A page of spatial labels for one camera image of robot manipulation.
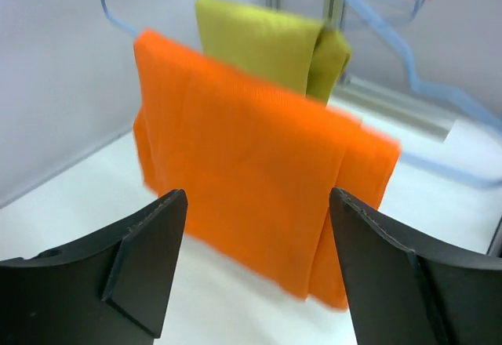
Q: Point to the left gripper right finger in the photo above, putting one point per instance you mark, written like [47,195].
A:
[406,287]

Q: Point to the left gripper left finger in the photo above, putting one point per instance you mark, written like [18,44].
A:
[109,287]

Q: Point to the orange trousers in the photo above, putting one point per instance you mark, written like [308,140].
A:
[257,163]

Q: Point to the yellow-green folded trousers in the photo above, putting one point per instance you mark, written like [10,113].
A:
[301,54]

